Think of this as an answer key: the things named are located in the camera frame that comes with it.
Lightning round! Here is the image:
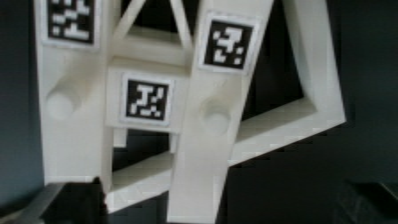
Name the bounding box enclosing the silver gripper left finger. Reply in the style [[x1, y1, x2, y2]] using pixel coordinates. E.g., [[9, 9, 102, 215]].
[[0, 181, 105, 224]]

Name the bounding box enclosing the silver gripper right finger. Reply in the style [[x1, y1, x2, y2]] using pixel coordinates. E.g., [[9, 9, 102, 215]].
[[334, 181, 398, 224]]

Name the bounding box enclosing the white chair seat part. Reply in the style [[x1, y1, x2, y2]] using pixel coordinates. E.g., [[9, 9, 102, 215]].
[[107, 0, 345, 223]]

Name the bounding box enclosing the white chair back frame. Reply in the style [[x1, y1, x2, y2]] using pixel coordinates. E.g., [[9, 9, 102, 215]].
[[34, 0, 274, 224]]

